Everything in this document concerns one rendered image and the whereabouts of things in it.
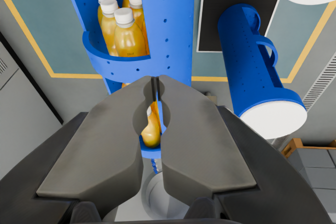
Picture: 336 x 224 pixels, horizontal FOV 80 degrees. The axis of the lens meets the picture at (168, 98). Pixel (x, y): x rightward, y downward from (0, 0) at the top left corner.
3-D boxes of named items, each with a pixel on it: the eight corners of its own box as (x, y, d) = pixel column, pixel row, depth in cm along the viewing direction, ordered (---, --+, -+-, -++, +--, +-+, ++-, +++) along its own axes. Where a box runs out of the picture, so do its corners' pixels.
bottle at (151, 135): (158, 149, 79) (153, 121, 65) (141, 146, 80) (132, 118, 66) (162, 133, 83) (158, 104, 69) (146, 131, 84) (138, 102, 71)
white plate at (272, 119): (273, 144, 101) (273, 142, 102) (323, 113, 81) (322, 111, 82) (225, 130, 95) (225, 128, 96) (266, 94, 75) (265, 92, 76)
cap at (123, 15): (116, 17, 45) (114, 9, 44) (134, 16, 46) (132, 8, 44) (115, 26, 43) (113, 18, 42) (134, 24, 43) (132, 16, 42)
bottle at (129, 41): (127, 75, 60) (110, 14, 46) (150, 73, 60) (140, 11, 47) (126, 92, 55) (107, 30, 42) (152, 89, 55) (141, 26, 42)
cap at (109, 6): (118, 6, 50) (116, -1, 49) (119, 13, 47) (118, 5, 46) (102, 9, 49) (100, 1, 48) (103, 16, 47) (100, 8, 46)
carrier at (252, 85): (242, 44, 161) (267, 12, 140) (273, 142, 102) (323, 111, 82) (210, 32, 154) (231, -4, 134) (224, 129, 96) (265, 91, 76)
